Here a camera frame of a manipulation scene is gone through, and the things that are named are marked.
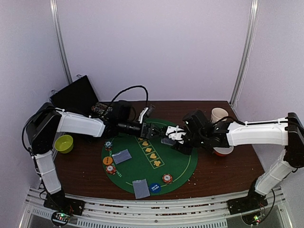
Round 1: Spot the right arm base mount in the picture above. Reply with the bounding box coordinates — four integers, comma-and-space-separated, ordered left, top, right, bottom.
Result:
227, 192, 268, 215

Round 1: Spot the round green poker mat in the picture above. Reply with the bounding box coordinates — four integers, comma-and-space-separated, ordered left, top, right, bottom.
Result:
101, 133, 198, 195

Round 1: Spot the front aluminium rail frame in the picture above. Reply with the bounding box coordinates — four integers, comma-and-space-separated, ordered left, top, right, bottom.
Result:
17, 188, 294, 228

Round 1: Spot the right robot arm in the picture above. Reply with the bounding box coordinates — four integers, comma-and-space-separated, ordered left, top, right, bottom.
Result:
166, 110, 304, 210

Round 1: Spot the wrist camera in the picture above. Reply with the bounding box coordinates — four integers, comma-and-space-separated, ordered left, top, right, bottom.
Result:
138, 104, 155, 124
165, 125, 186, 144

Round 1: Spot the dealt blue playing cards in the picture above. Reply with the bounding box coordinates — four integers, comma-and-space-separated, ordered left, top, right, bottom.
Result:
112, 149, 132, 164

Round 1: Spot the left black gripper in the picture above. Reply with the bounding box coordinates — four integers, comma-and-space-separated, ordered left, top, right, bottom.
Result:
119, 119, 166, 140

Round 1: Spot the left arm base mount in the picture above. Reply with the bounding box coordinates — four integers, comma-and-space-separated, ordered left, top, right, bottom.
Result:
43, 194, 85, 216

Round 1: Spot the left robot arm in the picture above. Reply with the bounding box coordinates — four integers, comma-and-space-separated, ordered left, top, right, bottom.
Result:
21, 100, 167, 211

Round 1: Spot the orange big blind button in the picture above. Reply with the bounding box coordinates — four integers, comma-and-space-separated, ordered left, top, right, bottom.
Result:
103, 156, 113, 166

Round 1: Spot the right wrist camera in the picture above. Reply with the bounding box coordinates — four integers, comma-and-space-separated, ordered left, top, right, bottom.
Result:
165, 125, 186, 144

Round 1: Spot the red poker chip stack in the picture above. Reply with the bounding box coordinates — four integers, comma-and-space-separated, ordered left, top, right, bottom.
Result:
162, 174, 173, 184

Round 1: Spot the cream mug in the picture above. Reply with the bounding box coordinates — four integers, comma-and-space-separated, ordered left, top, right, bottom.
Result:
211, 107, 228, 123

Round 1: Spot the black poker chip case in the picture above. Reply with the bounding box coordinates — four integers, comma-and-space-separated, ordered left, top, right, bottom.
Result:
50, 76, 99, 117

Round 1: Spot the blue small blind button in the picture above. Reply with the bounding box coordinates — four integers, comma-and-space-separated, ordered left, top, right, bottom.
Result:
149, 183, 162, 193

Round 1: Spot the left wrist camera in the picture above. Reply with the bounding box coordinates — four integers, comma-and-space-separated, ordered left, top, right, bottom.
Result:
138, 104, 155, 124

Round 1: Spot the teal white chip stack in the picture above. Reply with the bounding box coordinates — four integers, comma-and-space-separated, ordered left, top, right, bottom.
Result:
104, 141, 113, 151

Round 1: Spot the lime green bowl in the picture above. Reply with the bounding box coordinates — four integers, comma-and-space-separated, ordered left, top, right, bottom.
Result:
54, 134, 74, 154

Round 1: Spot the grey card deck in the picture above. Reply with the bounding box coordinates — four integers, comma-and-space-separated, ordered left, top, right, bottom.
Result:
161, 138, 175, 146

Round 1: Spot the white orange bowl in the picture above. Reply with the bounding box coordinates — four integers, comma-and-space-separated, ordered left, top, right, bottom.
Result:
213, 146, 234, 157

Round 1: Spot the right aluminium frame post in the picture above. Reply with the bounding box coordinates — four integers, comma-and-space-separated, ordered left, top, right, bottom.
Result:
230, 0, 259, 108

